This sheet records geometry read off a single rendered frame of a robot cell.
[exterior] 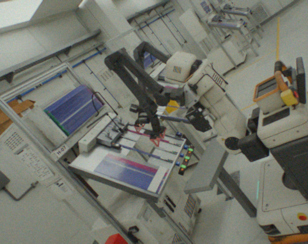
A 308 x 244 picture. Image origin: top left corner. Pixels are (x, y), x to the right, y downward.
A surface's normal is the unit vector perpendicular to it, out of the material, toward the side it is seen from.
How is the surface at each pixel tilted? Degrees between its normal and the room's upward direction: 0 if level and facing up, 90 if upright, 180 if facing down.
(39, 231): 90
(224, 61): 90
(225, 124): 90
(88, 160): 46
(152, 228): 90
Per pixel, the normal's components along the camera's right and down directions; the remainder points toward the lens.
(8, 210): 0.69, -0.42
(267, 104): -0.35, 0.53
